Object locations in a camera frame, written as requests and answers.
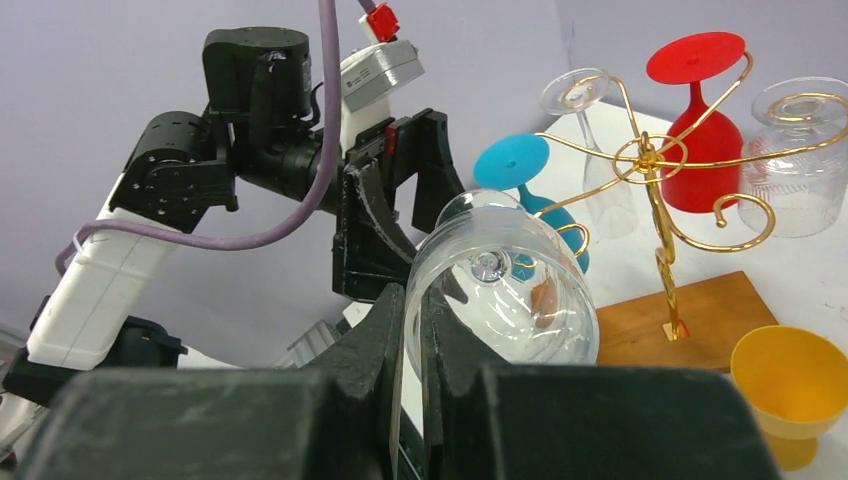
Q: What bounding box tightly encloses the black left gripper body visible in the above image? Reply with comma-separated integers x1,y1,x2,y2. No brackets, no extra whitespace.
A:
331,109,440,199

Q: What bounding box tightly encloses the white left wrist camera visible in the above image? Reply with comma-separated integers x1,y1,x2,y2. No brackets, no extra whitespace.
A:
340,1,424,152

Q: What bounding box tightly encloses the blue plastic goblet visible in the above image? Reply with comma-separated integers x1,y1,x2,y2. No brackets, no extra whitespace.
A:
473,133,590,274

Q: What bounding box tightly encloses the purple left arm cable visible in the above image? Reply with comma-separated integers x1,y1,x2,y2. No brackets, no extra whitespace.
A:
54,0,379,276

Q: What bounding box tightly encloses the small clear wine glass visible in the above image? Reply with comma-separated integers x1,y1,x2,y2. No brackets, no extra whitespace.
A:
405,189,600,374

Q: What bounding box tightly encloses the orange plastic goblet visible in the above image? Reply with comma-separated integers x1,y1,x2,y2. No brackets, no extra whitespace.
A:
730,325,847,471

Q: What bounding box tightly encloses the gold spiral rack wooden base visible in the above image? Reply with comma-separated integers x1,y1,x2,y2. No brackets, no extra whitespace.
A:
533,52,848,372

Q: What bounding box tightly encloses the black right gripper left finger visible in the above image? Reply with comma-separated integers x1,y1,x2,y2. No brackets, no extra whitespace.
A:
17,284,405,479

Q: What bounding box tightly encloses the red plastic goblet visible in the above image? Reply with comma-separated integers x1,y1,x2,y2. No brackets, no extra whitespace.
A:
646,32,745,213

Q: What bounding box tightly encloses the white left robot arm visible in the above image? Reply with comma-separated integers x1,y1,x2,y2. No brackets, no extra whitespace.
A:
1,27,461,407

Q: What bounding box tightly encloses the clear champagne flute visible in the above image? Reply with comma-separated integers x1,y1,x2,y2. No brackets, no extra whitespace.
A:
539,67,641,240

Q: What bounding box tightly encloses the patterned clear glass goblet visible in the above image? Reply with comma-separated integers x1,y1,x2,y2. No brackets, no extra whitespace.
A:
740,77,847,238

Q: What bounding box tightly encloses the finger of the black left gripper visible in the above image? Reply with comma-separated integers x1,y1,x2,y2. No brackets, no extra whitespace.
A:
332,162,416,303
412,112,465,233

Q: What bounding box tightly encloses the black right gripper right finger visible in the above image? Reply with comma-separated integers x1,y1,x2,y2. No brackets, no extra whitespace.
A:
421,288,780,479

